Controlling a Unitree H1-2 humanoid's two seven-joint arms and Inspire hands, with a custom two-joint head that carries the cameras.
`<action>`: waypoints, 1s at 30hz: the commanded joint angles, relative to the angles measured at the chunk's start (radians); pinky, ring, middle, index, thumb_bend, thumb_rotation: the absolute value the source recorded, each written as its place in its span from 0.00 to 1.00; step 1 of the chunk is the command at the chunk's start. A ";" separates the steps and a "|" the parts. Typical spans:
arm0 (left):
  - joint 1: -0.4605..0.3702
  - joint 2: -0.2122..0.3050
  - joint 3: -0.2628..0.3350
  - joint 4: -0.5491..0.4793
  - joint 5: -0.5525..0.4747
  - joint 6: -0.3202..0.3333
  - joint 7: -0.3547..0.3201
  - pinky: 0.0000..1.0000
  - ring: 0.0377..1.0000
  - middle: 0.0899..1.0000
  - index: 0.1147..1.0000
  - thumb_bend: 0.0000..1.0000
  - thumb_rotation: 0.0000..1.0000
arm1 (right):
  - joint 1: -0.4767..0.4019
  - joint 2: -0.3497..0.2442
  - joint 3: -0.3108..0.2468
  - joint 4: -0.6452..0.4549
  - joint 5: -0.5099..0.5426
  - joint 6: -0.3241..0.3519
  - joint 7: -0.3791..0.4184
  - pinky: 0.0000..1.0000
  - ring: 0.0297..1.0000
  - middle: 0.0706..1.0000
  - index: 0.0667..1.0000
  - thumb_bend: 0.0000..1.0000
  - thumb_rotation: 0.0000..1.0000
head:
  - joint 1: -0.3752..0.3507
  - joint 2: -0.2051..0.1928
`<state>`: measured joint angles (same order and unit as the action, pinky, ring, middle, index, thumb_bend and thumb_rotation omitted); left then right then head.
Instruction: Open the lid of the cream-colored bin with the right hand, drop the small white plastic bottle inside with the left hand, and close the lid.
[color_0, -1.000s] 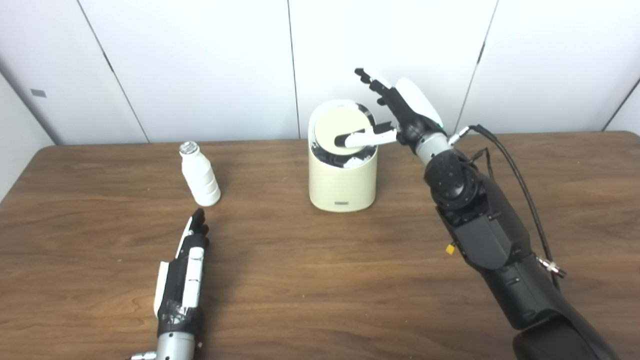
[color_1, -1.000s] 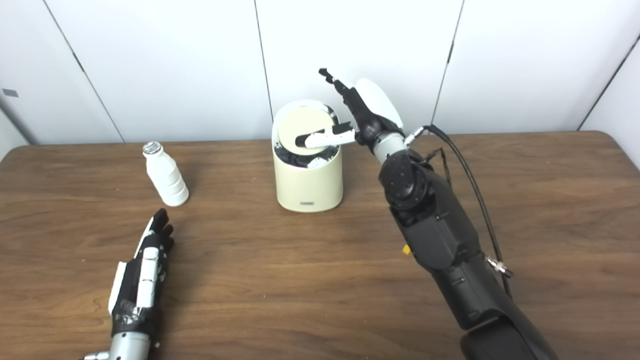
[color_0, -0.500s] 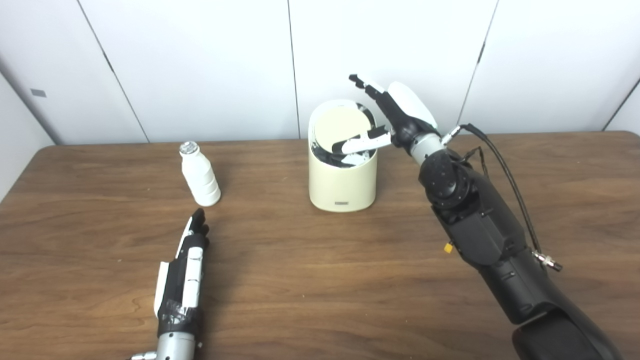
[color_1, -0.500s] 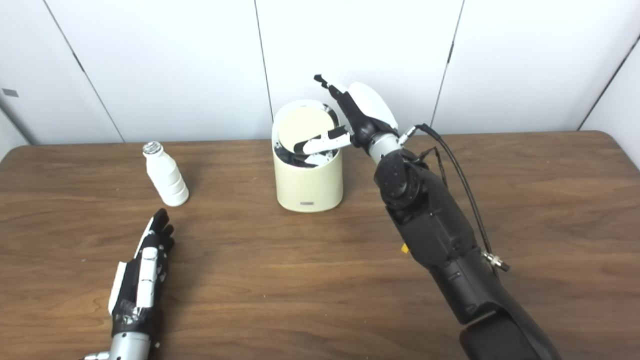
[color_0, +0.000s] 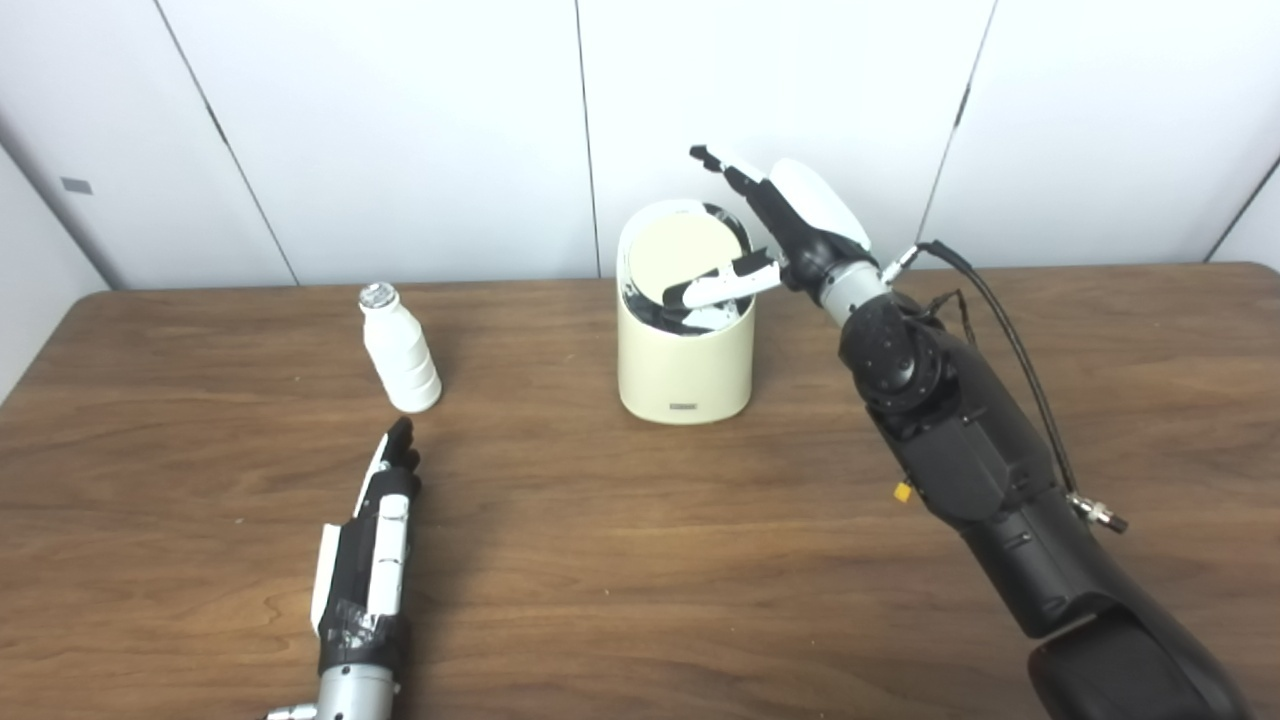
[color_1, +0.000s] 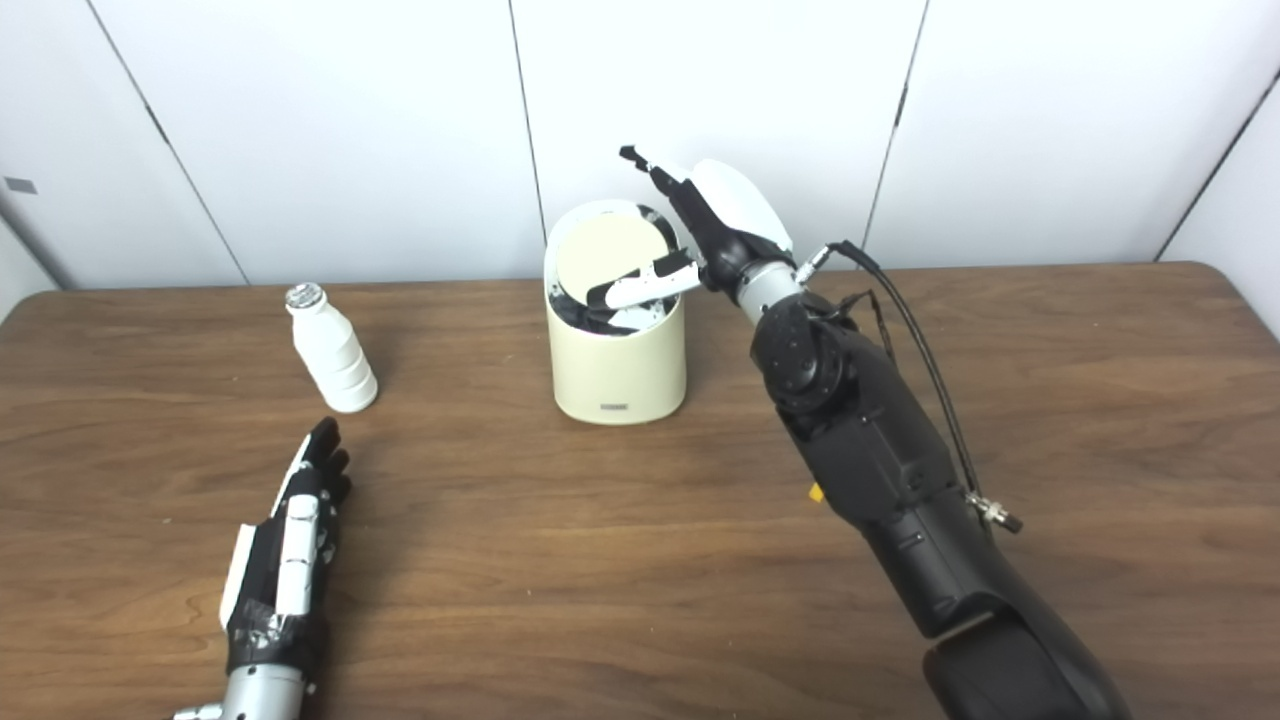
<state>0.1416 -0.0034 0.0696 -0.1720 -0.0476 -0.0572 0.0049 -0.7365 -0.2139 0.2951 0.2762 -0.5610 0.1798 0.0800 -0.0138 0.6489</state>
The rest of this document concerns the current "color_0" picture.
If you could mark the cream-colored desktop trash bin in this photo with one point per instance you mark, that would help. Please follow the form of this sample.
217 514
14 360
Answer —
685 365

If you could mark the small grey wall plate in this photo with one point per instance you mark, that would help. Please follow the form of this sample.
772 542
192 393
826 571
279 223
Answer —
76 186

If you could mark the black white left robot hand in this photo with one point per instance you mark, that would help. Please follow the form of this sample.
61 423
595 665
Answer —
388 560

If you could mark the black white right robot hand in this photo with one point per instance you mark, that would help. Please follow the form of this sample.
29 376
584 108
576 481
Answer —
815 215

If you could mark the black bin liner bag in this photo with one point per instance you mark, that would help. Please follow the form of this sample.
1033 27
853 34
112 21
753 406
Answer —
655 318

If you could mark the small white plastic bottle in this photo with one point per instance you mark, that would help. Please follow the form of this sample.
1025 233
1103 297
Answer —
405 360

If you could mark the round cream bin lid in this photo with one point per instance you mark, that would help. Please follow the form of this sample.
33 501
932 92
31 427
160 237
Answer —
680 255

